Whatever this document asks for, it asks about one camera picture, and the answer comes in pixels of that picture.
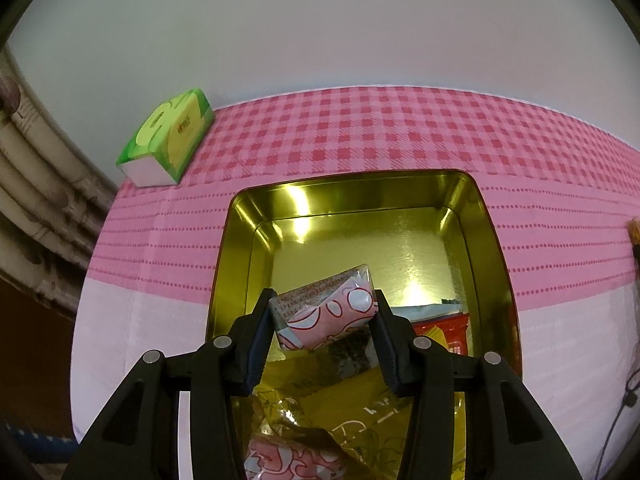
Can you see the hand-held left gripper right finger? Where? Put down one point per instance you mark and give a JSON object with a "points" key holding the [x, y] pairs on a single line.
{"points": [[390, 350]]}

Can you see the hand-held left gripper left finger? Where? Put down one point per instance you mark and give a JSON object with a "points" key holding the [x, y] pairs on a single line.
{"points": [[257, 342]]}

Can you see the grey dark snack packet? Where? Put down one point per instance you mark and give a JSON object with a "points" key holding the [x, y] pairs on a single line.
{"points": [[350, 357]]}

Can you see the navy and light-blue snack packet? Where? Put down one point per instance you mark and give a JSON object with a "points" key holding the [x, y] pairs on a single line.
{"points": [[425, 312]]}

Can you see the red snack packet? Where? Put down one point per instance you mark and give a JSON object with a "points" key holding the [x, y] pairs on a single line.
{"points": [[452, 335]]}

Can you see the pink patterned snack packet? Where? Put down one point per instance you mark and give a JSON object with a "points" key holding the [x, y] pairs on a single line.
{"points": [[325, 310], [285, 465]]}

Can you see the maroon tin box gold inside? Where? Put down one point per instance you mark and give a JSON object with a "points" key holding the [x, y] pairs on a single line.
{"points": [[350, 240]]}

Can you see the clear orange snack packet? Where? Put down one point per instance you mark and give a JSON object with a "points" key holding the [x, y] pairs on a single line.
{"points": [[635, 232]]}

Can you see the pink checked tablecloth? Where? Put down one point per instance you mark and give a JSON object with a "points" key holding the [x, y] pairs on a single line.
{"points": [[350, 130]]}

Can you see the green tissue pack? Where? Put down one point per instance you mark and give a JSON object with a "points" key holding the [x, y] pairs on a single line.
{"points": [[165, 135]]}

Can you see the dark brown furniture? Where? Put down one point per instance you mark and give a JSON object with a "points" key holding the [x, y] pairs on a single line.
{"points": [[30, 360]]}

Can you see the blue striped cloth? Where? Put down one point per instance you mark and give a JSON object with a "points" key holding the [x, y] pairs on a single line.
{"points": [[30, 437]]}

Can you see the beige patterned curtain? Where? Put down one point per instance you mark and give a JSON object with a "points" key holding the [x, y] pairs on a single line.
{"points": [[35, 185]]}

